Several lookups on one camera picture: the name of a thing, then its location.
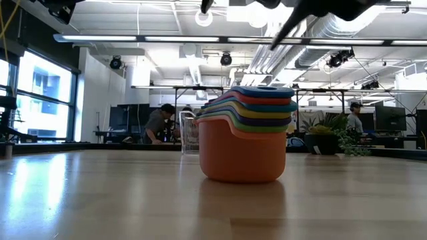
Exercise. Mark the blue measuring cup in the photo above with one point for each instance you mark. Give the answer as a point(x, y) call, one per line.
point(247, 91)

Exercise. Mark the red measuring cup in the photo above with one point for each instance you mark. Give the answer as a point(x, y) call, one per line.
point(263, 100)

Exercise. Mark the yellow measuring cup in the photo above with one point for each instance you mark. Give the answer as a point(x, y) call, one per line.
point(263, 115)

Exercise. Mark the green measuring cup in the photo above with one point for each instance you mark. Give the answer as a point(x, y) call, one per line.
point(253, 128)

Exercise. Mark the orange measuring cup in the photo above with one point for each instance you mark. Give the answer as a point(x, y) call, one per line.
point(240, 156)

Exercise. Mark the clear plastic basket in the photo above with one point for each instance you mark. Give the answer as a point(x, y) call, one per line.
point(188, 140)

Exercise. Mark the long ceiling light bar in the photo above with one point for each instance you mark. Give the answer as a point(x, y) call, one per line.
point(180, 39)

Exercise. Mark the black ceiling spotlight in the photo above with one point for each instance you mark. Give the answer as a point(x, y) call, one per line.
point(225, 59)
point(115, 62)
point(370, 85)
point(338, 59)

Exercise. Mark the large window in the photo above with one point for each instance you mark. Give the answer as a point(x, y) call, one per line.
point(43, 86)

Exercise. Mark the person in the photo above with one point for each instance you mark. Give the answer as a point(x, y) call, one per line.
point(155, 123)
point(355, 123)

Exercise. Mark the black monitor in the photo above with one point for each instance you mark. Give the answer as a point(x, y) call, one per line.
point(421, 128)
point(130, 116)
point(390, 118)

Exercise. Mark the black equipment rack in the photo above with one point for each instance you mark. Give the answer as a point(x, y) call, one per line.
point(6, 116)

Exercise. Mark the potted succulent plant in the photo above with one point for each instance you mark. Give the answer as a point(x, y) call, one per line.
point(320, 143)

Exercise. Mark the silver ventilation duct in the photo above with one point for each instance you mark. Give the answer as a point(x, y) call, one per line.
point(333, 26)

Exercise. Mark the black frame table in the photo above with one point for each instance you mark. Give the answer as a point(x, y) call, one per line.
point(320, 90)
point(187, 87)

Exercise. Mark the black aluminium table frame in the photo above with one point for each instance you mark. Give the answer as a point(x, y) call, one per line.
point(83, 147)

